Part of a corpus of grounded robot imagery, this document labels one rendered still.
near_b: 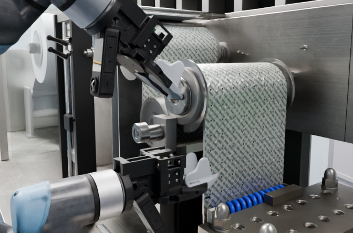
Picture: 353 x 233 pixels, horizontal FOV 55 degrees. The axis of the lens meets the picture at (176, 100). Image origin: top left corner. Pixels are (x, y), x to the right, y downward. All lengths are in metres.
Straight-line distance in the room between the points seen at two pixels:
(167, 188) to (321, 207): 0.33
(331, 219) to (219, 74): 0.34
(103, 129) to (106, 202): 0.84
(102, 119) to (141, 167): 0.79
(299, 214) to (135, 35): 0.45
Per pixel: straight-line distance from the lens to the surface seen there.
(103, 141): 1.36
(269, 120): 0.77
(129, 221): 0.95
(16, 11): 0.54
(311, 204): 0.77
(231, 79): 0.69
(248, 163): 0.75
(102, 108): 1.34
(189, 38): 0.92
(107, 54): 0.55
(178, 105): 0.66
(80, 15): 0.54
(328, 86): 0.85
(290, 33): 0.91
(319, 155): 2.99
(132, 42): 0.56
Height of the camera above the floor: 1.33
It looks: 8 degrees down
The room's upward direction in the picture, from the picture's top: straight up
